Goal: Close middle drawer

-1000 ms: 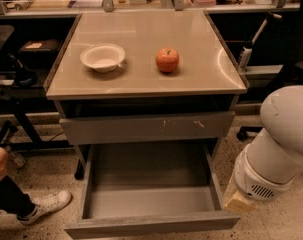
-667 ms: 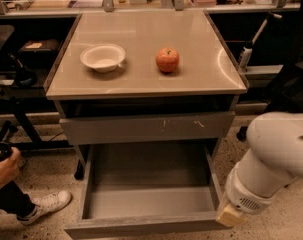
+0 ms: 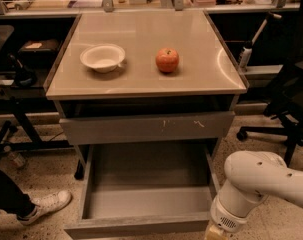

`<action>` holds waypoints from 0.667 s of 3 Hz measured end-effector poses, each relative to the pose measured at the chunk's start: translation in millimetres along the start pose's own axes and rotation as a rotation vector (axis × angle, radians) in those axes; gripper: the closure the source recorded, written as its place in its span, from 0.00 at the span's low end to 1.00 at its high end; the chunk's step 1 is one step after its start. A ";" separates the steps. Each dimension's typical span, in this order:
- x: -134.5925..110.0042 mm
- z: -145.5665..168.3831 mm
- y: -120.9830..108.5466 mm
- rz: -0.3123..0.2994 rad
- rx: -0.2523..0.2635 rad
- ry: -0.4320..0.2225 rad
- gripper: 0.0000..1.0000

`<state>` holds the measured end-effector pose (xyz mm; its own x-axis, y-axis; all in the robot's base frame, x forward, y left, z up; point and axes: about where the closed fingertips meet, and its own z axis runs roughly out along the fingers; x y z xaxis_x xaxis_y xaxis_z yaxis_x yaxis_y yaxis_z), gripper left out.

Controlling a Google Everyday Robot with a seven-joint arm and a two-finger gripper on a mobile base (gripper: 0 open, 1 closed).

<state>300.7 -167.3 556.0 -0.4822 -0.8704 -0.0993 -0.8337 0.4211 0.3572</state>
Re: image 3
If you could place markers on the dark trouser leg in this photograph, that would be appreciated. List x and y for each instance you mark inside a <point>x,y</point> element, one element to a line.
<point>12,199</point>

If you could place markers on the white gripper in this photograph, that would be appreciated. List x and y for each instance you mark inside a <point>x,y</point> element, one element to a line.
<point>225,216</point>

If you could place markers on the white paper bowl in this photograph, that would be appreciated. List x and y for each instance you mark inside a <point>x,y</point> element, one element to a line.
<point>103,58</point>

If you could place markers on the grey drawer cabinet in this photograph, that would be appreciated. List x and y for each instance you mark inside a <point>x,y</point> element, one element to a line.
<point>206,79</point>

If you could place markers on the grey top drawer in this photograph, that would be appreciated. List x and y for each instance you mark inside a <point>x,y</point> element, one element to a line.
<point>126,129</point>

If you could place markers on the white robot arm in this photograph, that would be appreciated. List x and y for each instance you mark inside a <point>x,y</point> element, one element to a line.
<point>251,177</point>

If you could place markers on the red apple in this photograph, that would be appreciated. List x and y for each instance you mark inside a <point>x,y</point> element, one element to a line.
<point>167,60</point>

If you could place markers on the black office chair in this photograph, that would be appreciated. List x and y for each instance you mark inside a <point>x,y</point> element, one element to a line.
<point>285,94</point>

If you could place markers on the grey drawer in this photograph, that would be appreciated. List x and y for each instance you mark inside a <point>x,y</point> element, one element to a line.
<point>134,189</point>
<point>126,129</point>

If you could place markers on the black box on shelf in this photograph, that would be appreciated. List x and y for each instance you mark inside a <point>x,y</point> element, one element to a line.
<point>39,54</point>

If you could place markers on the white sneaker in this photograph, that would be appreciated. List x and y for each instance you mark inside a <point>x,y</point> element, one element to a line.
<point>47,205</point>

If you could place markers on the plastic bottle on floor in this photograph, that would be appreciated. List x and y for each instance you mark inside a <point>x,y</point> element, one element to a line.
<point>15,157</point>

